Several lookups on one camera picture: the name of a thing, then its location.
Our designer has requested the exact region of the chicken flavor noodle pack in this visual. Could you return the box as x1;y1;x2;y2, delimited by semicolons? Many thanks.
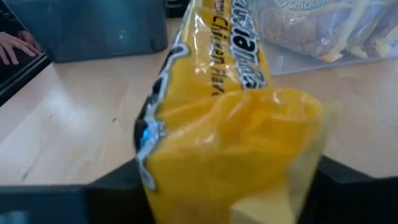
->
132;0;340;224
257;0;354;63
341;0;398;60

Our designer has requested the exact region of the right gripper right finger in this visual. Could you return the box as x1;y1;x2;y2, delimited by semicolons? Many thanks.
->
298;155;398;224

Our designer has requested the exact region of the black metal table frame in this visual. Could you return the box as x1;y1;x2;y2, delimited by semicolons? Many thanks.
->
0;54;52;106

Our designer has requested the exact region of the person's hand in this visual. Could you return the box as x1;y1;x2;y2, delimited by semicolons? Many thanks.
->
0;30;43;66

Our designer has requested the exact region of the clear plastic bin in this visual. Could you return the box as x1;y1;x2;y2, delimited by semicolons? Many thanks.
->
248;0;398;77

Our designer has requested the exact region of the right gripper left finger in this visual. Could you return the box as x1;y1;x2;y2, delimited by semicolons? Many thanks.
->
88;159;156;224

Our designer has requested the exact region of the dark smoked plastic bin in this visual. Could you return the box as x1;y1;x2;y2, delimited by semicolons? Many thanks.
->
5;0;169;64

